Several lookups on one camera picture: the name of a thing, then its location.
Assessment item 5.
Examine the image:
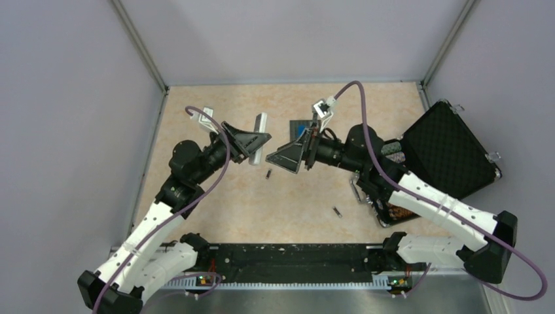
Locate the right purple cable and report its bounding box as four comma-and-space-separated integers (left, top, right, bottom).
331, 80, 548, 302

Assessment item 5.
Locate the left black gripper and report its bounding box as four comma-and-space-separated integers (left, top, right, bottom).
193, 120, 272, 184

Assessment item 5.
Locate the purple cable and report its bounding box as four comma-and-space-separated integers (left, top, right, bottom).
88, 106, 233, 314
331, 80, 548, 302

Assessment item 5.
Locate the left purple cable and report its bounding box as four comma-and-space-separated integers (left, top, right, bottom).
88, 106, 233, 314

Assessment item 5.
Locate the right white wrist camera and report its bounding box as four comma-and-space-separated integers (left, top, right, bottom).
312, 96, 336, 132

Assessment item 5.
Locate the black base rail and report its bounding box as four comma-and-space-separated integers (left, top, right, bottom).
194, 243, 407, 284

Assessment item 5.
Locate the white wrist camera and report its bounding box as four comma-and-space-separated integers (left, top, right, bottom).
312, 96, 336, 132
197, 107, 219, 134

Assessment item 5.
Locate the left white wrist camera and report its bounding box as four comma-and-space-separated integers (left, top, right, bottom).
197, 107, 219, 134

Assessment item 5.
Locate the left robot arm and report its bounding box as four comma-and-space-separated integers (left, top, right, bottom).
77, 117, 271, 313

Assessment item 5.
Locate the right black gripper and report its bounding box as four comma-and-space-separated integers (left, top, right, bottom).
267, 122, 365, 174

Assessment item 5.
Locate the white remote control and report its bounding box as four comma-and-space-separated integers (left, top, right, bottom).
249, 112, 268, 166

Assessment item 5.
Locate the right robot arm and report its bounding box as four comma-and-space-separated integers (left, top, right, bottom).
266, 124, 518, 284

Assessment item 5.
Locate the black poker chip case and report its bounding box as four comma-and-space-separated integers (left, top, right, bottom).
349, 99, 503, 228

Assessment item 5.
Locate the chrome case handle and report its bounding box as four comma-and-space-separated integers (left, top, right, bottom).
349, 173, 370, 204

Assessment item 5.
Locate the grey lego baseplate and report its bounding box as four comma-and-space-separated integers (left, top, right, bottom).
289, 120, 312, 141

